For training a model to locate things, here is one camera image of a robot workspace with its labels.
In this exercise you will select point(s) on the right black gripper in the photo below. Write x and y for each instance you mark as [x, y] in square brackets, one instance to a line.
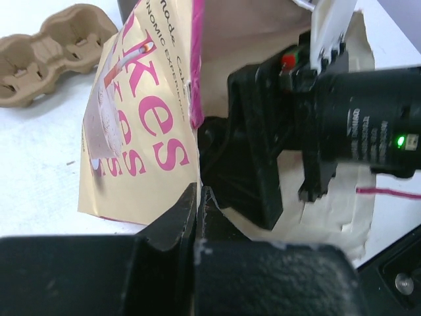
[331, 115]

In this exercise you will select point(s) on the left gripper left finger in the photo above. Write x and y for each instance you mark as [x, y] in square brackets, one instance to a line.
[148, 273]

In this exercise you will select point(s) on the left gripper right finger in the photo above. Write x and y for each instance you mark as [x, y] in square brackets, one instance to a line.
[237, 276]

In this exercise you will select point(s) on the brown paper takeout bag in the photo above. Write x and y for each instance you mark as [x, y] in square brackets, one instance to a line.
[166, 71]

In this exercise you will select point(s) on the brown cardboard cup carrier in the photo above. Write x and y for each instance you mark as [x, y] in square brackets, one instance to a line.
[70, 40]

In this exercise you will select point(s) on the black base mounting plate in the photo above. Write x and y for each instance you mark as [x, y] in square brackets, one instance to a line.
[390, 280]

